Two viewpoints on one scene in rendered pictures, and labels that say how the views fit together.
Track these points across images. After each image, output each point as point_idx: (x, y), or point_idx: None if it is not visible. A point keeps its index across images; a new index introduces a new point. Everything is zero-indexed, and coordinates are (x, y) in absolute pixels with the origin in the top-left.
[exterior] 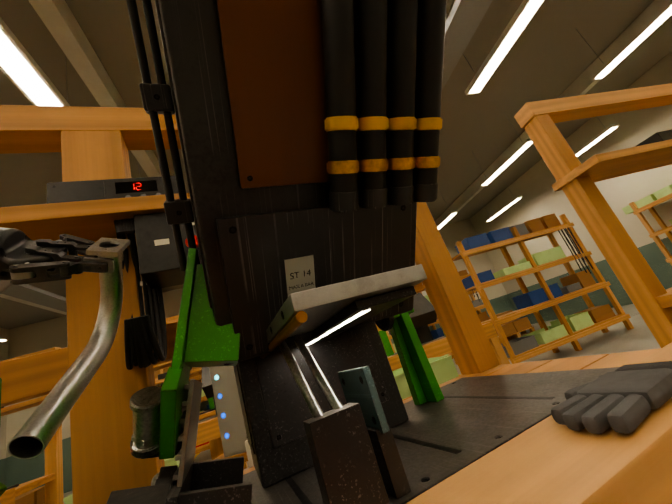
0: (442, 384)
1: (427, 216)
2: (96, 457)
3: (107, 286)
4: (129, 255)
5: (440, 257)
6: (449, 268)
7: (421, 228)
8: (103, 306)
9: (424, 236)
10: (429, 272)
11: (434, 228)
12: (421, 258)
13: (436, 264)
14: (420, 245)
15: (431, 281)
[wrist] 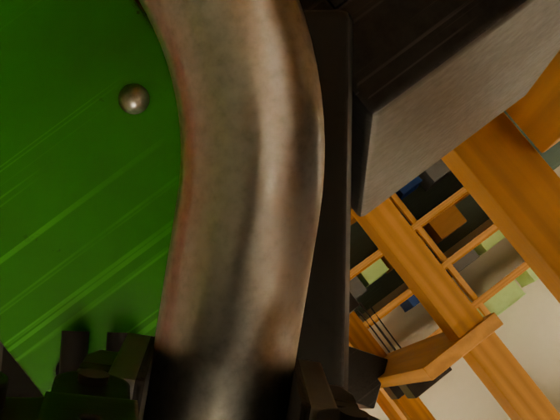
0: None
1: (552, 288)
2: None
3: (173, 220)
4: None
5: (481, 195)
6: (458, 173)
7: (541, 261)
8: (168, 54)
9: (526, 242)
10: (489, 154)
11: (527, 260)
12: (523, 183)
13: (474, 179)
14: (530, 217)
15: (480, 133)
